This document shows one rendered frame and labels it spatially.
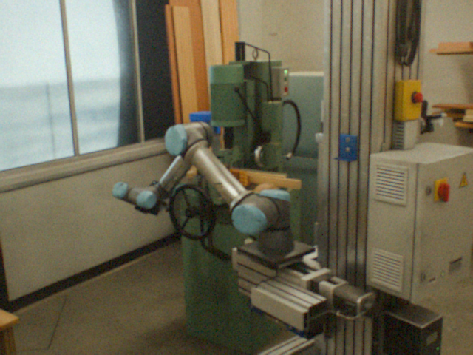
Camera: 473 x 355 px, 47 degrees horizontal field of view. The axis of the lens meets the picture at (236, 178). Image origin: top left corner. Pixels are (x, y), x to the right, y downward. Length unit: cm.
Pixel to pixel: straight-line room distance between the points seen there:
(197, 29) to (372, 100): 279
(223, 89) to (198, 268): 97
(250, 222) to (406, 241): 53
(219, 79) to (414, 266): 141
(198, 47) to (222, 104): 176
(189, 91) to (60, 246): 153
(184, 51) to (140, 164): 94
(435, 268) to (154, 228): 286
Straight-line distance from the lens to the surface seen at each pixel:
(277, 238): 208
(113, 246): 413
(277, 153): 292
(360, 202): 197
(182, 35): 431
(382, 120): 189
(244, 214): 194
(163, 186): 240
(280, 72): 298
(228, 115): 276
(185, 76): 429
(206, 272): 296
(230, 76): 275
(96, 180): 392
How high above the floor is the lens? 158
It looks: 13 degrees down
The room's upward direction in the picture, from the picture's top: 2 degrees counter-clockwise
